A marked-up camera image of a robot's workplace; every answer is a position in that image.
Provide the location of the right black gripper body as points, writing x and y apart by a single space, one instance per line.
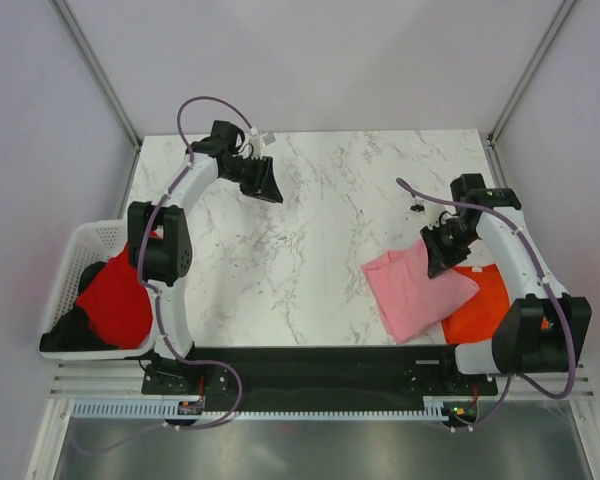
449 241

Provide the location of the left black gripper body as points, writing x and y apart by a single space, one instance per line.
249 174

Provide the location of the pink polo shirt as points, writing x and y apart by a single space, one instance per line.
408 300

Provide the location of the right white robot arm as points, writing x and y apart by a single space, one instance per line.
544 328

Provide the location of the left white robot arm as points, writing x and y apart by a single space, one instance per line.
158 238

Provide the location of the folded orange t shirt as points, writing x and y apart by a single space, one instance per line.
478 319

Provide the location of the white plastic laundry basket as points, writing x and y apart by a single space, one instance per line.
89 243

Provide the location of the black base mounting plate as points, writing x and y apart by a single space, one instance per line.
367 375

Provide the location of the red t shirt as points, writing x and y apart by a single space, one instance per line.
117 307

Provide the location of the black t shirt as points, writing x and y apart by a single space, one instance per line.
73 333

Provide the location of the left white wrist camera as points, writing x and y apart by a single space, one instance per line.
258 141

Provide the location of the left aluminium frame post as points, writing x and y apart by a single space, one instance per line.
92 63

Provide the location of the aluminium frame post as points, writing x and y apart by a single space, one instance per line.
549 37
92 63

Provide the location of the right aluminium frame post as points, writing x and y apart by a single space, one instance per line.
549 37

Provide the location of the aluminium rail profile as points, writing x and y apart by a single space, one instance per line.
125 380

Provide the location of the white slotted cable duct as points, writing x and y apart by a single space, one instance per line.
210 409

